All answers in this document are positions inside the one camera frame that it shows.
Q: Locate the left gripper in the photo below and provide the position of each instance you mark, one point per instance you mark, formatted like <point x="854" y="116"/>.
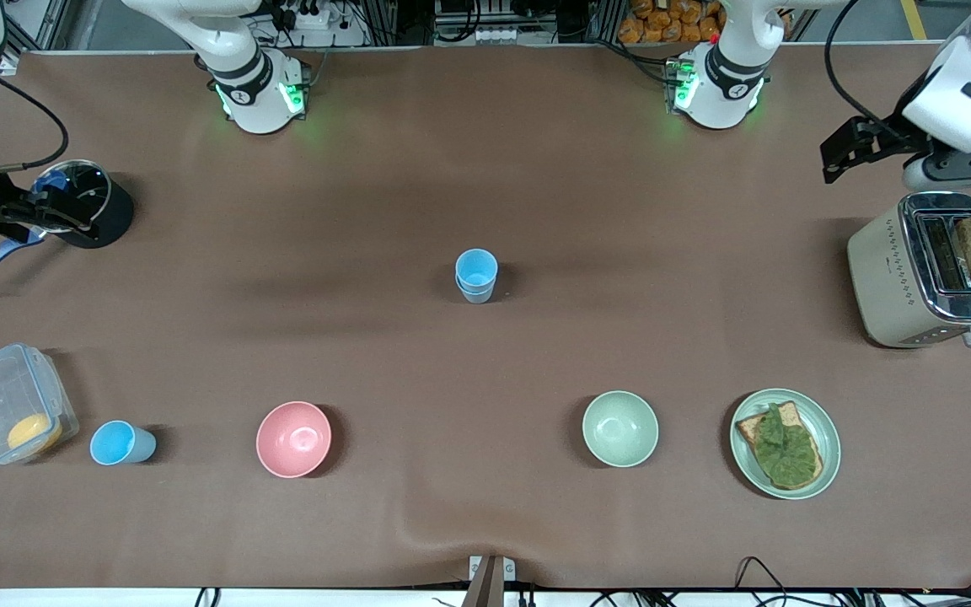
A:
<point x="897" y="137"/>

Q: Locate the blue plastic cup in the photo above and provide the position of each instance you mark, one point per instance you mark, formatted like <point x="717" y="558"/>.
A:
<point x="476" y="268"/>
<point x="475" y="297"/>
<point x="119" y="443"/>

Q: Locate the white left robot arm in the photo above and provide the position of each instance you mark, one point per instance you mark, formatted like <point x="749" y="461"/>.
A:
<point x="726" y="84"/>

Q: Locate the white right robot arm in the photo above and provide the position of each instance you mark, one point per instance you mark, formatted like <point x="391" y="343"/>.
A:
<point x="254" y="101"/>

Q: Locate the glass pot lid blue knob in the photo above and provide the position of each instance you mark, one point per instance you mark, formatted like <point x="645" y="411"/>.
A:
<point x="85" y="179"/>

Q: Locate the beige chrome toaster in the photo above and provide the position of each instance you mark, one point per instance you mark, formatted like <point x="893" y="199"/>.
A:
<point x="886" y="278"/>

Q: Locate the yellow round food piece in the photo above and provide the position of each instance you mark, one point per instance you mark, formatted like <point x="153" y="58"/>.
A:
<point x="34" y="432"/>

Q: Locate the bag of orange buns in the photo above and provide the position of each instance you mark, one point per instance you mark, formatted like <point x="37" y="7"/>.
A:
<point x="671" y="21"/>

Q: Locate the pale green plate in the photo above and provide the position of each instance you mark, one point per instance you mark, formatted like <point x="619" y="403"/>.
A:
<point x="829" y="438"/>

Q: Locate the brown toast slice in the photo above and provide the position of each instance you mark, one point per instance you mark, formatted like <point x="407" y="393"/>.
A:
<point x="747" y="428"/>

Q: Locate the green lettuce leaf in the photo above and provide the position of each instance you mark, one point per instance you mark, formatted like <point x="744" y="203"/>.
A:
<point x="785" y="451"/>

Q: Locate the white power strip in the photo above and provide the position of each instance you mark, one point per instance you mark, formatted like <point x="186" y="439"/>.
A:
<point x="308" y="17"/>

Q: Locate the pink bowl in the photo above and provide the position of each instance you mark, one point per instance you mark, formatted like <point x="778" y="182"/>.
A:
<point x="293" y="439"/>

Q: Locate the pale green bowl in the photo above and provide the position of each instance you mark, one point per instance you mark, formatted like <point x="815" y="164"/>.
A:
<point x="620" y="428"/>

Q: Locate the brown table cover mat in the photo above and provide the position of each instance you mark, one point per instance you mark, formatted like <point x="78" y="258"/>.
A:
<point x="485" y="379"/>

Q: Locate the metal table clamp bracket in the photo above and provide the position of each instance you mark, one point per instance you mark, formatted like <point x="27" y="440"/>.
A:
<point x="491" y="577"/>

